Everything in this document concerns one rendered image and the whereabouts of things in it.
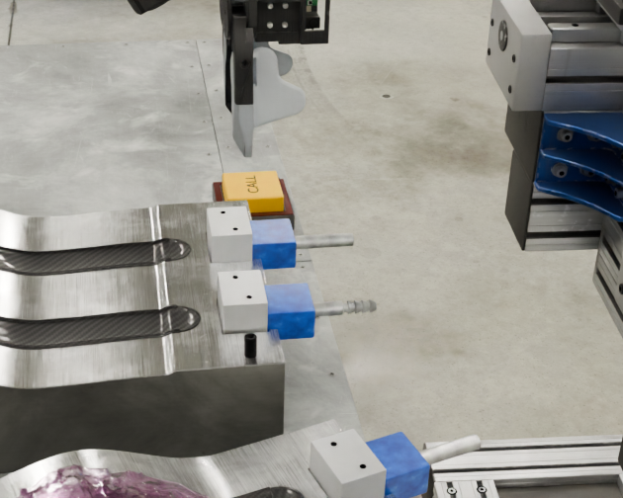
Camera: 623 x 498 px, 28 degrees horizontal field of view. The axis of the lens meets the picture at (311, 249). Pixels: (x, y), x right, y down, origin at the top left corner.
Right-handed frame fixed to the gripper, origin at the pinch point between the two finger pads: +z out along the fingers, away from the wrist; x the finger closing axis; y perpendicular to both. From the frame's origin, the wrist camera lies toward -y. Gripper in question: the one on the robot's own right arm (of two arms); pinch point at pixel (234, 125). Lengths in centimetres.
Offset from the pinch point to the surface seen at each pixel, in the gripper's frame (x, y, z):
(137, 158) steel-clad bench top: 35.0, -7.7, 20.9
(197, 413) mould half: -17.7, -4.8, 16.4
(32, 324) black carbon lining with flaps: -9.3, -17.6, 12.7
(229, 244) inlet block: -2.5, -0.7, 10.2
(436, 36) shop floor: 263, 92, 101
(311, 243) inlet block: -0.6, 6.9, 11.8
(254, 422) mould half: -17.7, -0.2, 17.8
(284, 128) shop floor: 202, 34, 101
